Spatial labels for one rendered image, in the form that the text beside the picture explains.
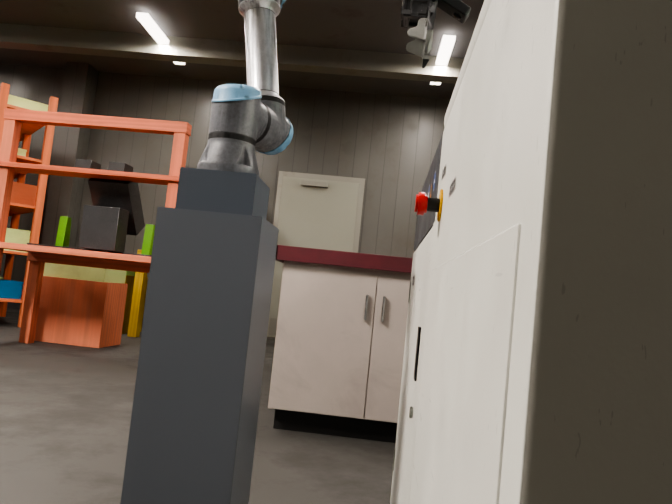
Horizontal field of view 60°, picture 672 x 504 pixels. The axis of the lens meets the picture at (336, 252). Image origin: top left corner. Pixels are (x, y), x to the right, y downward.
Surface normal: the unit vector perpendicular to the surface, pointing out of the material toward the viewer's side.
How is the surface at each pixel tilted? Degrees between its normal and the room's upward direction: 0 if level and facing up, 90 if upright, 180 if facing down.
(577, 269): 90
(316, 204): 90
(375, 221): 90
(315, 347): 90
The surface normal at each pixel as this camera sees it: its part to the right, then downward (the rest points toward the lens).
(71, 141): -0.06, -0.07
